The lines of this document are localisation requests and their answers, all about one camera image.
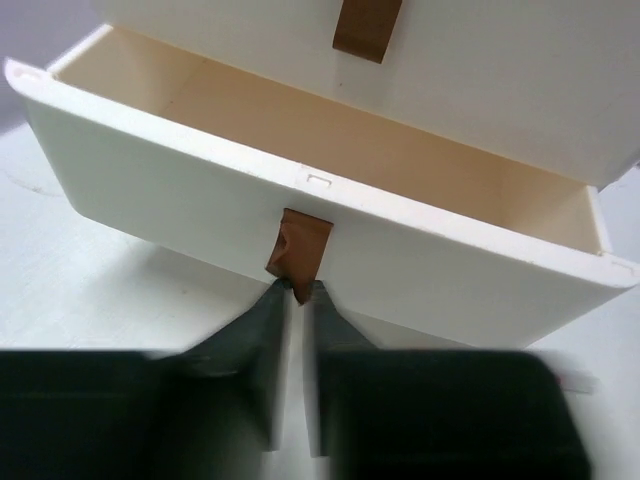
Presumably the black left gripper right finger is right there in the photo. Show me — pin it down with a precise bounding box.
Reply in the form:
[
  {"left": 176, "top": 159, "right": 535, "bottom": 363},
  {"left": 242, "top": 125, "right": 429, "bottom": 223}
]
[{"left": 305, "top": 282, "right": 593, "bottom": 479}]

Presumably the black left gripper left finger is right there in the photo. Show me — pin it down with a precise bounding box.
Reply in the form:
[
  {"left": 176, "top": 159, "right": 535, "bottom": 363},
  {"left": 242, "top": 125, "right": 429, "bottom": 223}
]
[{"left": 1, "top": 280, "right": 290, "bottom": 479}]

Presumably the white drawer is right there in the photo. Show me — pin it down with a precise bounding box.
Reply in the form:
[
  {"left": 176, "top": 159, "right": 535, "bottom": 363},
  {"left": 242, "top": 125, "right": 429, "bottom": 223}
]
[
  {"left": 4, "top": 25, "right": 639, "bottom": 347},
  {"left": 89, "top": 0, "right": 640, "bottom": 189}
]

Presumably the white top drawer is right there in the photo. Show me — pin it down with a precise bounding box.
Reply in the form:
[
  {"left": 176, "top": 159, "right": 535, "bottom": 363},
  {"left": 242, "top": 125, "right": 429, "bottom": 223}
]
[{"left": 89, "top": 0, "right": 640, "bottom": 189}]

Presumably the red gel pen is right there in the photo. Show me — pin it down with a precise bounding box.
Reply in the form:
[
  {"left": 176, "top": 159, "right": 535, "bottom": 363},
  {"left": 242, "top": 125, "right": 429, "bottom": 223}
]
[{"left": 557, "top": 372, "right": 598, "bottom": 395}]

